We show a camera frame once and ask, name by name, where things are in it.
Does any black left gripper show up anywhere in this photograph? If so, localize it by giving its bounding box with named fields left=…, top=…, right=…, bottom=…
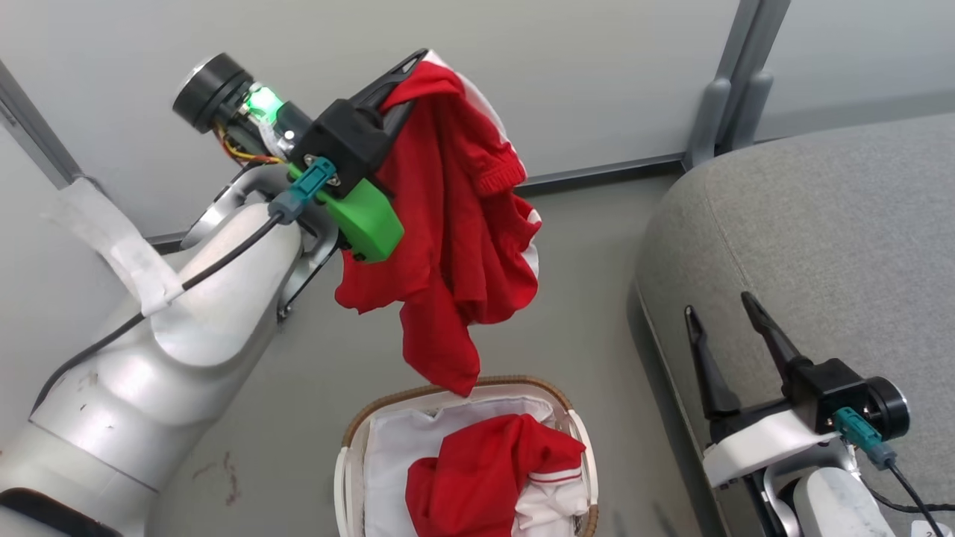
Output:
left=280, top=48, right=431, bottom=200

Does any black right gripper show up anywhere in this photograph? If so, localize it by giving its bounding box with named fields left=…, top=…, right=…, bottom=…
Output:
left=684, top=292, right=871, bottom=442

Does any red shirt with white trim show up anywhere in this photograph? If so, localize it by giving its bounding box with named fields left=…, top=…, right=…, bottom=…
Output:
left=334, top=51, right=542, bottom=398

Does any white garment with red stripe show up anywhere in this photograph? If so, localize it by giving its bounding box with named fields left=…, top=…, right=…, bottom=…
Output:
left=513, top=466, right=590, bottom=537

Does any plain red garment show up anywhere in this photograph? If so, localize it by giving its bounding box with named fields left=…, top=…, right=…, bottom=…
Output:
left=405, top=414, right=588, bottom=537

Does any white fabric basket liner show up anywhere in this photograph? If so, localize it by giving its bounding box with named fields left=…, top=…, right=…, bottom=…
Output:
left=364, top=395, right=575, bottom=537

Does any white basket with wicker rim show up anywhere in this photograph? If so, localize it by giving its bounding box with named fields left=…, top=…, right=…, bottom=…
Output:
left=334, top=375, right=600, bottom=537

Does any grey fabric sofa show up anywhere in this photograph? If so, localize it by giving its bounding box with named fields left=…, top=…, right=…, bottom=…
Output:
left=634, top=112, right=955, bottom=537

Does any white tape strip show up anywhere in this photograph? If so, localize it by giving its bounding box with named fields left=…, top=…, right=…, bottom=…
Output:
left=45, top=178, right=184, bottom=318

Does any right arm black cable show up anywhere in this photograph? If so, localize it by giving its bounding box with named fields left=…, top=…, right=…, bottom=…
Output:
left=834, top=406, right=955, bottom=537

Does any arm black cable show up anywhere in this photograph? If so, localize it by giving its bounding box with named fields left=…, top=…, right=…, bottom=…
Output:
left=834, top=406, right=955, bottom=537
left=30, top=157, right=338, bottom=415

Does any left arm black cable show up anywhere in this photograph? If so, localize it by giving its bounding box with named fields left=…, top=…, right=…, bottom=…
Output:
left=30, top=157, right=338, bottom=415

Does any grey partition corner post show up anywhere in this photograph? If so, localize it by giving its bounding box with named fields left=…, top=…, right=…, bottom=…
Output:
left=685, top=0, right=793, bottom=171

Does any grey slanted partition post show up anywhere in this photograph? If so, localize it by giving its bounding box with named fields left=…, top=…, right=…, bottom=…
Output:
left=0, top=60, right=84, bottom=191

